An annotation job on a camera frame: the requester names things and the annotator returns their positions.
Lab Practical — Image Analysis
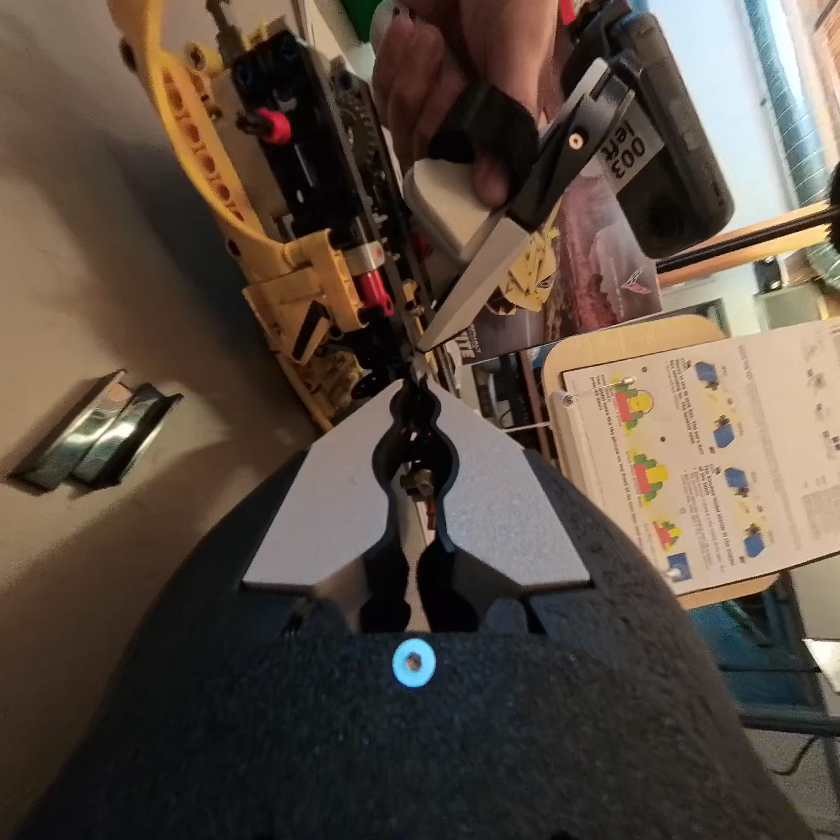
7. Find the metal desk cable slot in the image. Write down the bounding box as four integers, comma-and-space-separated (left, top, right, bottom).
7, 371, 185, 493

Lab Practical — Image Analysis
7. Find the toy car box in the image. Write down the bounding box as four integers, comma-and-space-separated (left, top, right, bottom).
446, 177, 664, 395

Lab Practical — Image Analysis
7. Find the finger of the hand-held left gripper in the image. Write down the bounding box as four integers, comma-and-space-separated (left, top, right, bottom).
416, 217, 532, 353

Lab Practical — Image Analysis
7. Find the yellow brick car model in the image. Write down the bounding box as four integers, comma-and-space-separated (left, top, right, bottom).
108, 0, 460, 529

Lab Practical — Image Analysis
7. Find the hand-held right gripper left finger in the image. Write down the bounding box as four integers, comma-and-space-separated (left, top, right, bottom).
241, 382, 412, 632

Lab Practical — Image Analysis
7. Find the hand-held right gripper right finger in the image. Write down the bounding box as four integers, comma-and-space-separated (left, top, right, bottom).
415, 382, 593, 632

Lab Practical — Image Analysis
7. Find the grey desk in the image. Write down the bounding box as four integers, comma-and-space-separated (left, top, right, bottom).
0, 0, 421, 821

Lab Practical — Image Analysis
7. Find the person's left hand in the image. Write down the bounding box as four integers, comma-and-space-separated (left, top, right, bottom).
371, 0, 559, 207

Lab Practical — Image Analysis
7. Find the spiral ventilation duct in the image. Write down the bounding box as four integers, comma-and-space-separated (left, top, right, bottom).
745, 0, 840, 211

